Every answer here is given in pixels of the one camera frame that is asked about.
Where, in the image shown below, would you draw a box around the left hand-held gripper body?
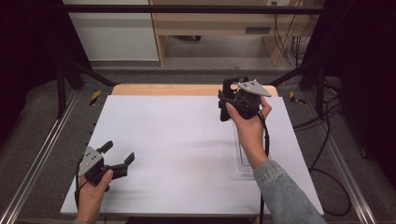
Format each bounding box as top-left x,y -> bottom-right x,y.
78,147 -> 129,185

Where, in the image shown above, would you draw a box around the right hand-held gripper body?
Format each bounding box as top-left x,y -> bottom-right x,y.
232,79 -> 273,120

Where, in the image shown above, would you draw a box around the clear plastic packaging box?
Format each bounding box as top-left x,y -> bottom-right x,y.
232,119 -> 272,179

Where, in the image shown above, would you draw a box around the person's right hand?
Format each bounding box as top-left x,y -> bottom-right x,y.
225,96 -> 273,144

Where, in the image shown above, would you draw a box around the person's left hand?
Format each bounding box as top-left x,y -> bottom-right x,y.
76,170 -> 114,216

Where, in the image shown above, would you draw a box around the white table mat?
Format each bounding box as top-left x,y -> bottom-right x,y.
60,94 -> 325,217

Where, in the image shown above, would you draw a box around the yellow black tape marker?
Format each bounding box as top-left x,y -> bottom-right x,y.
289,91 -> 307,105
89,90 -> 103,106

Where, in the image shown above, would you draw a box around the grey desk label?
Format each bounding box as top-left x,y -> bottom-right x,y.
245,26 -> 272,35

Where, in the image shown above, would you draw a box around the wooden desk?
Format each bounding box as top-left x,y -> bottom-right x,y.
148,0 -> 325,67

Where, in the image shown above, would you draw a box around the white cabinet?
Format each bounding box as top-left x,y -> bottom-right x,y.
61,0 -> 161,62

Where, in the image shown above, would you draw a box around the left hand-held gripper cable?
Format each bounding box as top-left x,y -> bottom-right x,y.
74,157 -> 87,210

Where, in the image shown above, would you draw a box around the aluminium rail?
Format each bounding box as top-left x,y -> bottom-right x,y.
0,90 -> 79,224
312,92 -> 378,224

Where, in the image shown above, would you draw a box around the bundle of black floor cables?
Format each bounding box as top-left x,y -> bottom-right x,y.
293,77 -> 344,133

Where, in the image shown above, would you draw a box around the black frame stand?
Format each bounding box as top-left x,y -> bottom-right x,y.
56,59 -> 118,119
266,60 -> 326,119

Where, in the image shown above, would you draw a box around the hanging black desk cables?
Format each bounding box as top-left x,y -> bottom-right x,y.
273,12 -> 314,68

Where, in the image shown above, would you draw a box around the black horizontal frame bar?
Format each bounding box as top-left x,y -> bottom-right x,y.
61,4 -> 330,15

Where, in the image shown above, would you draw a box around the long black floor cable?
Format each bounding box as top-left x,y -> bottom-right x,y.
309,92 -> 353,217

